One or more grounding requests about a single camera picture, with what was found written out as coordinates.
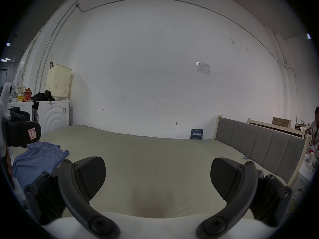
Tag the white paper notice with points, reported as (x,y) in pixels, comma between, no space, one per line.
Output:
(203,67)

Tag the dark blue card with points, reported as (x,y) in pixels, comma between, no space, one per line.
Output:
(196,134)

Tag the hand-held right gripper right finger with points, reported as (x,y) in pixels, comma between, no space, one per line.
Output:
(239,198)

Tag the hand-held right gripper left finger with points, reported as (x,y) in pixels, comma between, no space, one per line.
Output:
(74,198)

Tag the grey padded headboard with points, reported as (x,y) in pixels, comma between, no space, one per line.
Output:
(261,141)

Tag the white washing machine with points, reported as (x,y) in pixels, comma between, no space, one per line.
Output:
(53,118)

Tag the bed with beige sheet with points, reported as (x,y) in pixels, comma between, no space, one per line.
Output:
(154,163)

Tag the black garment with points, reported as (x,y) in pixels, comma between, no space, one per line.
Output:
(42,96)

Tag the brown carton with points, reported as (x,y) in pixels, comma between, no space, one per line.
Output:
(281,122)

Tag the white table with clutter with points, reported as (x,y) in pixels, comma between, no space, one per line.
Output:
(21,104)

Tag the cream laundry basket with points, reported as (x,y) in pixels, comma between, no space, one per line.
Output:
(58,82)

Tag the pale wooden bed frame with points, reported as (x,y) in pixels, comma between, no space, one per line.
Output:
(264,126)

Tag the blue shirt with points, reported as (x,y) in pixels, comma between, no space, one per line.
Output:
(37,158)

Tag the person's left hand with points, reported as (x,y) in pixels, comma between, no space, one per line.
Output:
(8,160)

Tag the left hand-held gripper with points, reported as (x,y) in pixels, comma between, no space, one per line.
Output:
(5,96)

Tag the white table with bottles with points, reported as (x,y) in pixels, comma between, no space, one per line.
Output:
(309,167)

